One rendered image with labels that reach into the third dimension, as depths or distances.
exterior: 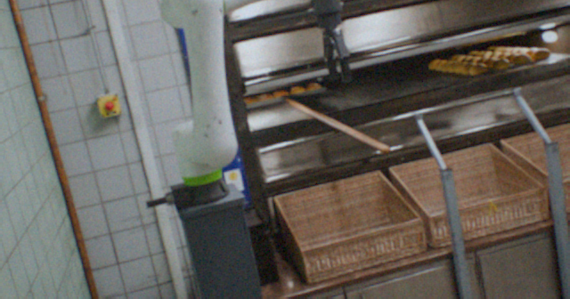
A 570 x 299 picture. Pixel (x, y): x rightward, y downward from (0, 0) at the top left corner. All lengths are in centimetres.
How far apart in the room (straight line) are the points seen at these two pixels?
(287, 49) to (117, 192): 104
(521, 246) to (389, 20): 121
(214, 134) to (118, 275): 155
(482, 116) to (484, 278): 88
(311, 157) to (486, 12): 114
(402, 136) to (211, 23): 170
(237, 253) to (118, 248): 124
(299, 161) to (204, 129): 139
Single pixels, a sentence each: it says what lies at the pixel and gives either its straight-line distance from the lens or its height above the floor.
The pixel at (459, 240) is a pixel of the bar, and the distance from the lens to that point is 286.
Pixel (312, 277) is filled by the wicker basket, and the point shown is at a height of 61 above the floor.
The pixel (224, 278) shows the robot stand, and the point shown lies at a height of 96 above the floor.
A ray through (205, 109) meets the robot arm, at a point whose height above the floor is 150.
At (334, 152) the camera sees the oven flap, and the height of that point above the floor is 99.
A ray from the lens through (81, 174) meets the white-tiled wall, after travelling 312.
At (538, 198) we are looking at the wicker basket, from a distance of 311.
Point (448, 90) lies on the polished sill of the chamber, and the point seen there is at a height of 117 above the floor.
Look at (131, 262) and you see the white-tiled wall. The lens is 322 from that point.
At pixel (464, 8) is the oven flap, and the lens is 340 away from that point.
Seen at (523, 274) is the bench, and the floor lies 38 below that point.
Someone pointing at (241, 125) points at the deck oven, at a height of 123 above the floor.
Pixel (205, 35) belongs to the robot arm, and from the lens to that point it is 181.
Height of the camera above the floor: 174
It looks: 11 degrees down
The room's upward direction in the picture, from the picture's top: 11 degrees counter-clockwise
